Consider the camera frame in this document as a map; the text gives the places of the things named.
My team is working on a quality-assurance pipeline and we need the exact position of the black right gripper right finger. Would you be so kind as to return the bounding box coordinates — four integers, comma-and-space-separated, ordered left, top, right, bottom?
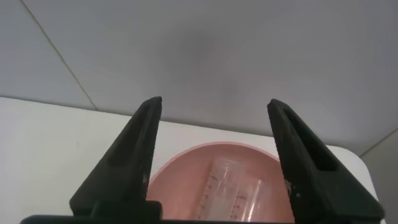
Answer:
266, 98, 386, 224

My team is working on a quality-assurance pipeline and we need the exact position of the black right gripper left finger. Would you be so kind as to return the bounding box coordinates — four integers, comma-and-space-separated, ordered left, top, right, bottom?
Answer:
68, 96, 163, 220

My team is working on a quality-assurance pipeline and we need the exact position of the test tube with yellow pigment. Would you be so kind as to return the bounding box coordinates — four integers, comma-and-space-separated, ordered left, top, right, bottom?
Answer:
194, 156, 249, 222

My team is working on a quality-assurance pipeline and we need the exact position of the pink bowl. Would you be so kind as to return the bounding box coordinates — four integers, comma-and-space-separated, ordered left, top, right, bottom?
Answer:
145, 141, 296, 223

